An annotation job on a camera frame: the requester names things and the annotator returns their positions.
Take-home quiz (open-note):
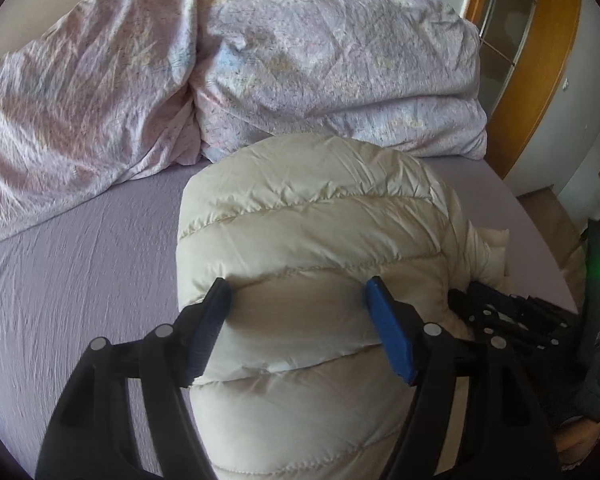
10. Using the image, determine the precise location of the pink floral duvet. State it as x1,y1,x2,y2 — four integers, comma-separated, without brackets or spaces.
0,0,486,242

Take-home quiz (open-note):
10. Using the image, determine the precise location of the wooden framed wardrobe door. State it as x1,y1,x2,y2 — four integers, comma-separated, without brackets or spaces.
445,0,582,177

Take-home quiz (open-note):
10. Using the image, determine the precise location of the beige puffer down jacket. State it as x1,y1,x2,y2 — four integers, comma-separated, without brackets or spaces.
176,133,508,479

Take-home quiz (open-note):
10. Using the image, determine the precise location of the person's right hand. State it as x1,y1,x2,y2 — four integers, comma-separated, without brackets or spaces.
553,418,600,471

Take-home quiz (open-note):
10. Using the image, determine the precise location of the lavender bed sheet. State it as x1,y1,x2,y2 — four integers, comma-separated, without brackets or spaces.
0,142,574,474

